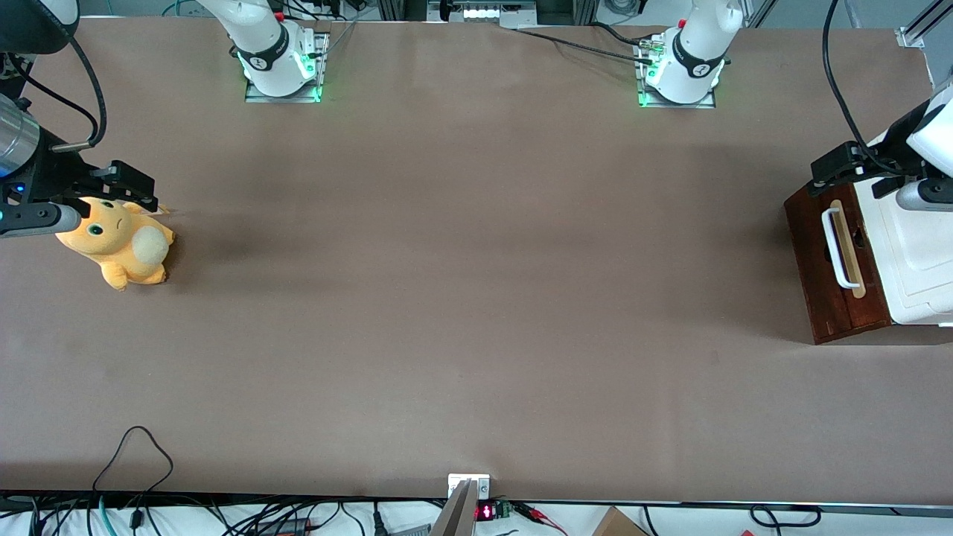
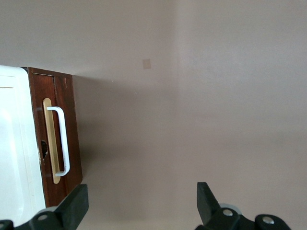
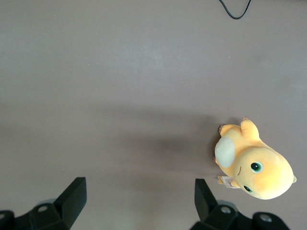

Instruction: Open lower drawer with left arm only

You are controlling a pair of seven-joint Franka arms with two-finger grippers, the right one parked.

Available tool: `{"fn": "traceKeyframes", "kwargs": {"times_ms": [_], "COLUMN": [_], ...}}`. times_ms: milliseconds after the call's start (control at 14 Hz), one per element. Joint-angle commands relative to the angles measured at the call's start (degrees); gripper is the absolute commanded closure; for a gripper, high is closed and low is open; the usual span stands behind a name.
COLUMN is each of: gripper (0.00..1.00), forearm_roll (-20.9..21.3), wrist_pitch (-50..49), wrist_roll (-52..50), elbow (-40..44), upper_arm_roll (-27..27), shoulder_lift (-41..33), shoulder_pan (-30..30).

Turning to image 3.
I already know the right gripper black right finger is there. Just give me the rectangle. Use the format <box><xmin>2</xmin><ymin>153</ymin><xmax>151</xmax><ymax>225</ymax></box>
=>
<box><xmin>190</xmin><ymin>178</ymin><xmax>291</xmax><ymax>230</ymax></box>

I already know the black looped cable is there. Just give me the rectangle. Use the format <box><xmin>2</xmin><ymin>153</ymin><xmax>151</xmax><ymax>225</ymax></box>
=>
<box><xmin>219</xmin><ymin>0</ymin><xmax>252</xmax><ymax>19</ymax></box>

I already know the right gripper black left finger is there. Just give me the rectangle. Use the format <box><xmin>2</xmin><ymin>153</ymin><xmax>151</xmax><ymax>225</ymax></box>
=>
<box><xmin>0</xmin><ymin>177</ymin><xmax>87</xmax><ymax>230</ymax></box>

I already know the yellow plush toy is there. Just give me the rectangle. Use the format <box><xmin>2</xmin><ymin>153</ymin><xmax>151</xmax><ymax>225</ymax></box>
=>
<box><xmin>213</xmin><ymin>117</ymin><xmax>298</xmax><ymax>200</ymax></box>

